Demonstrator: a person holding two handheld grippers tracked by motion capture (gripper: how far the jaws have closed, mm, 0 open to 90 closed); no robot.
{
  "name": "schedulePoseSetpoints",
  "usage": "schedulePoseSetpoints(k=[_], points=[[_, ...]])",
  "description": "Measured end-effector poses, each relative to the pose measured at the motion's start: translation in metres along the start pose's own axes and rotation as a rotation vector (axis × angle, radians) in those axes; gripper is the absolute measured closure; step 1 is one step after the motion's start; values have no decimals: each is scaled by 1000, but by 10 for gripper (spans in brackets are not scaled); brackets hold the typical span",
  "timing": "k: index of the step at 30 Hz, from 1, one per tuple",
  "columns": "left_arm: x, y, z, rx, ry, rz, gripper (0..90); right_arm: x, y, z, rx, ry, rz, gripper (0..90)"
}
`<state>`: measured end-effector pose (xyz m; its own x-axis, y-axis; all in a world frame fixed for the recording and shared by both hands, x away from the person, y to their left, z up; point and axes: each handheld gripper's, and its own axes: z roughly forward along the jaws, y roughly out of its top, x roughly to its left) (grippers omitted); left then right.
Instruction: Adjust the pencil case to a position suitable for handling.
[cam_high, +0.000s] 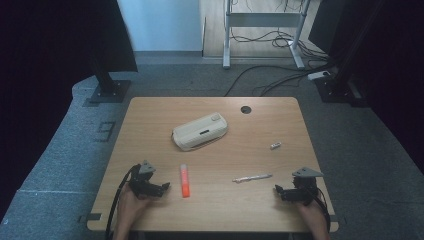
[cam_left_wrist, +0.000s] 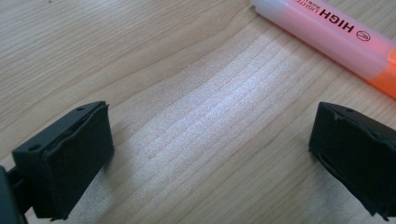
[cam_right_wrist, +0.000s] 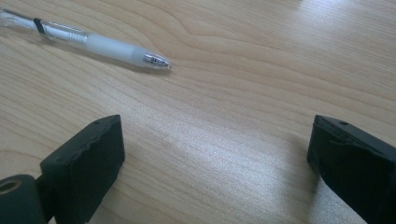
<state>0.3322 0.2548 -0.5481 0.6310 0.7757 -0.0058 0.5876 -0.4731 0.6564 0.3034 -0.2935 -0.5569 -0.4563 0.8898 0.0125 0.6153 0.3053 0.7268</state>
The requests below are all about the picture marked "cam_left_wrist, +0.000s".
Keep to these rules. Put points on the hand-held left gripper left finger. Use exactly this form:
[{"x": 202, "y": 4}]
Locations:
[{"x": 71, "y": 161}]

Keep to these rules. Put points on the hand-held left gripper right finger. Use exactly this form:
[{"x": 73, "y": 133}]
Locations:
[{"x": 358, "y": 155}]

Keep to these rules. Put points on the orange highlighter pen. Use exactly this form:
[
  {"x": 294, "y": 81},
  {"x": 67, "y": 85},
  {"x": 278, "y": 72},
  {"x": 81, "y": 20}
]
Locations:
[{"x": 330, "y": 34}]

